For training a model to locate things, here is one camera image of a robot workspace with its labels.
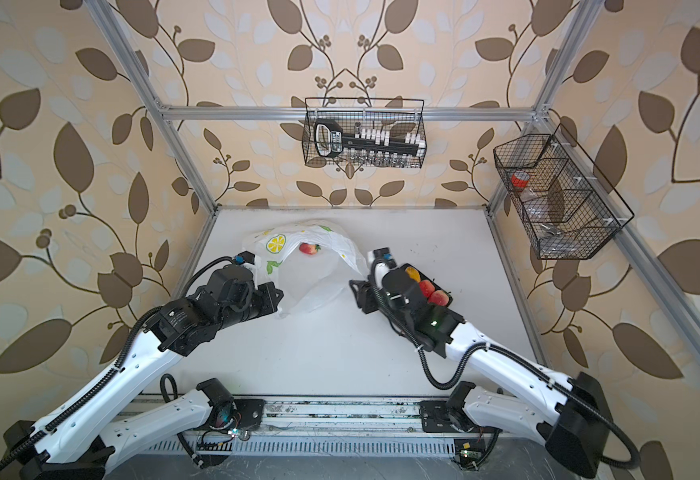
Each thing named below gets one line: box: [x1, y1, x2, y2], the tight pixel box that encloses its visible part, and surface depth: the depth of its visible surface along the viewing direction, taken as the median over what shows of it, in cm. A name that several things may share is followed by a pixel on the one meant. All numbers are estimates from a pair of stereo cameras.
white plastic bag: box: [243, 219, 368, 318], surface depth 86 cm
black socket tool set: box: [314, 118, 426, 163], surface depth 86 cm
